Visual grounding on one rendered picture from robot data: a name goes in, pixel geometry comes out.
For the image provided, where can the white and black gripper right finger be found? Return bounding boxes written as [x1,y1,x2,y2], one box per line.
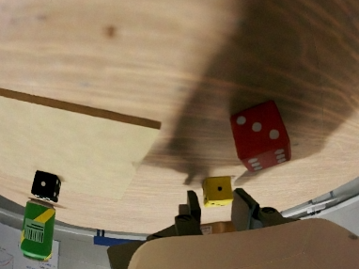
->
[231,188,301,231]

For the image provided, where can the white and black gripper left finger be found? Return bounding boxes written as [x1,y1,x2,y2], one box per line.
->
[107,190,203,269]

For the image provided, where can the yellow die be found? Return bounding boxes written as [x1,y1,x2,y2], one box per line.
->
[202,176,233,207]

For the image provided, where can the green drink can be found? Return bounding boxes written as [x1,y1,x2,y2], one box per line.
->
[21,198,56,263]

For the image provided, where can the brown cardboard box with flaps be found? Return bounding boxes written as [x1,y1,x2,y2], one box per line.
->
[201,222,237,235]

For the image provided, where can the red die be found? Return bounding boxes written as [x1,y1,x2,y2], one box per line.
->
[229,101,291,172]

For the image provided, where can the black die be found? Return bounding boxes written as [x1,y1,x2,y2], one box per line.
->
[31,170,61,203]

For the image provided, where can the beige square mat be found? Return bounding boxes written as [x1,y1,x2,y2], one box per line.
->
[0,88,161,199]

